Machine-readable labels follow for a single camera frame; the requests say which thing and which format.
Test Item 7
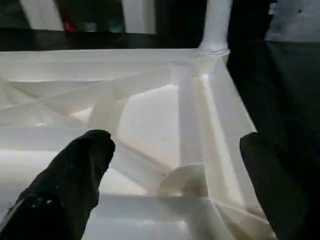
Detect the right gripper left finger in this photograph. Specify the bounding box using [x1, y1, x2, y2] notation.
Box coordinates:
[0, 129, 117, 240]

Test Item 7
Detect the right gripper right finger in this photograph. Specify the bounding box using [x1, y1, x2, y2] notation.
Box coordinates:
[239, 132, 320, 240]

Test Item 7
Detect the white plastic table top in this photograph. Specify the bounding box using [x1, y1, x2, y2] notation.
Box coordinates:
[0, 47, 279, 240]

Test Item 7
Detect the white plastic table leg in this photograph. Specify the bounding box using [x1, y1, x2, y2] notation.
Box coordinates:
[198, 0, 234, 57]

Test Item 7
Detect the black work mat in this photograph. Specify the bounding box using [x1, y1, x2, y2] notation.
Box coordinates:
[0, 27, 320, 171]

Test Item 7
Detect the grey cushion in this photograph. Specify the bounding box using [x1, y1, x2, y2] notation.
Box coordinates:
[264, 0, 320, 44]

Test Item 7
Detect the white cabinet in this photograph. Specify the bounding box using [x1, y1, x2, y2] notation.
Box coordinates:
[15, 0, 158, 36]

